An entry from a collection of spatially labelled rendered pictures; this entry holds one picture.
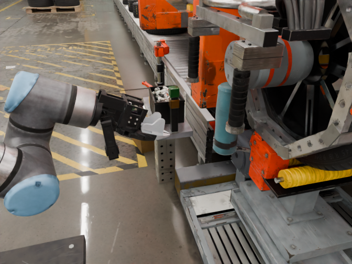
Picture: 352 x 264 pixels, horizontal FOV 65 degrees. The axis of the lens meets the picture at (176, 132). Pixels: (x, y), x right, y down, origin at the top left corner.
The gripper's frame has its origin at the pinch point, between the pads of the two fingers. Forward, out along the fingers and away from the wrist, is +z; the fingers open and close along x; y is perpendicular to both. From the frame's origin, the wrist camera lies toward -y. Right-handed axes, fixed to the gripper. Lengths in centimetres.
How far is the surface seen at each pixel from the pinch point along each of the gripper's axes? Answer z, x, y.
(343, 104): 25.8, -20.6, 27.1
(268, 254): 57, -10, -33
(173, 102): 17.8, 38.4, -2.1
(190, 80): 11.4, 20.7, 12.5
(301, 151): 32.9, -13.6, 11.4
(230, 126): 8.1, -12.3, 12.0
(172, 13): 73, 234, 29
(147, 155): 42, 88, -58
